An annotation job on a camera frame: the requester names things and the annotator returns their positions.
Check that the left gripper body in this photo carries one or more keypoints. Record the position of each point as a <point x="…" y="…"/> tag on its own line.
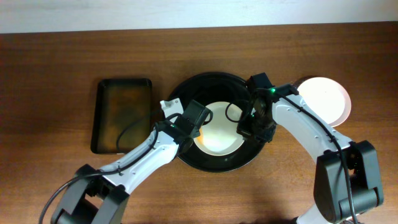
<point x="186" y="143"/>

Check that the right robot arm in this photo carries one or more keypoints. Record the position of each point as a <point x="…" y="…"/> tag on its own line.
<point x="347" y="177"/>

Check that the round black serving tray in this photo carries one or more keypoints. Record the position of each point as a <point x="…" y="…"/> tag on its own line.
<point x="211" y="87"/>

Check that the cream plate with ketchup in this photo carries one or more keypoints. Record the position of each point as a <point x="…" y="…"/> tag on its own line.
<point x="219" y="137"/>

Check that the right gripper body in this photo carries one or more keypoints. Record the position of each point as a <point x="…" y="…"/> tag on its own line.
<point x="254" y="131"/>

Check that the white plate with ketchup streak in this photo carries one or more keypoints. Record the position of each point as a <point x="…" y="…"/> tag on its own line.
<point x="327" y="98"/>

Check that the black rectangular water tray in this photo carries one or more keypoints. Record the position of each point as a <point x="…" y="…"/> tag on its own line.
<point x="122" y="115"/>

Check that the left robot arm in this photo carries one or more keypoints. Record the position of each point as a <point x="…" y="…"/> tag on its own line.
<point x="101" y="196"/>

